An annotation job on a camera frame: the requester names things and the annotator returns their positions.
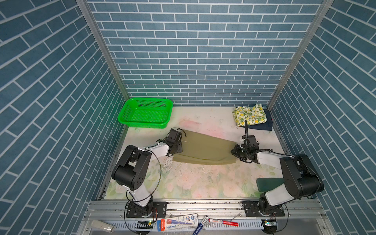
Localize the olive khaki skirt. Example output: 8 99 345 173
173 130 237 165

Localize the dark blue denim skirt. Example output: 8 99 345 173
248 109 273 131

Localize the yellow lemon print skirt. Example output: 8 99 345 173
232 104 267 127

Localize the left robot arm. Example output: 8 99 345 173
111 128 187 209

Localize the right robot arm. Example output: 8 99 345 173
231 135 324 211

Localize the dark green pad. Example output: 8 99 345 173
256 178 284 193

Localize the green plastic basket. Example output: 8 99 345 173
117 98 173 129

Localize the toothpaste box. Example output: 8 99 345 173
157 213 198 232

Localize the blue marker pen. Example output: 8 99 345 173
193 215 209 235

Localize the white plastic cup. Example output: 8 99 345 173
91 220 115 233

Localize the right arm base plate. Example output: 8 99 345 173
241 199 285 217

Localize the aluminium rail frame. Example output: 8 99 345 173
77 199 335 235

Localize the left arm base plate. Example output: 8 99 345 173
125 201 167 218

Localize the red handled screwdriver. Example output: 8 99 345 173
208 218 239 227

